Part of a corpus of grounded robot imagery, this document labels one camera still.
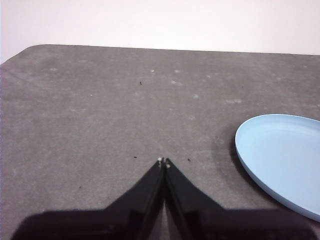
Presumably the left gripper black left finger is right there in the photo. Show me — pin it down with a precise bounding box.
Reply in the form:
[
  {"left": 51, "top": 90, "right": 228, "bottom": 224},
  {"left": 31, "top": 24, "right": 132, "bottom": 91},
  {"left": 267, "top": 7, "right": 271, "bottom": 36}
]
[{"left": 10, "top": 157, "right": 166, "bottom": 240}]

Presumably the light blue round plate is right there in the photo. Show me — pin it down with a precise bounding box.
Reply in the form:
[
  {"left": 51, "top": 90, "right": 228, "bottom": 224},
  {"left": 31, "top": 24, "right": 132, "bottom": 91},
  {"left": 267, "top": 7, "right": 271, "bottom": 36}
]
[{"left": 234, "top": 113, "right": 320, "bottom": 223}]

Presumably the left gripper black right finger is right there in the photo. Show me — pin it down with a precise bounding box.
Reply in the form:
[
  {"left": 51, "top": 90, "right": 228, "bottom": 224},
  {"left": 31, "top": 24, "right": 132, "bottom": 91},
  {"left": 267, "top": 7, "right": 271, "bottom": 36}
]
[{"left": 163, "top": 157, "right": 315, "bottom": 240}]

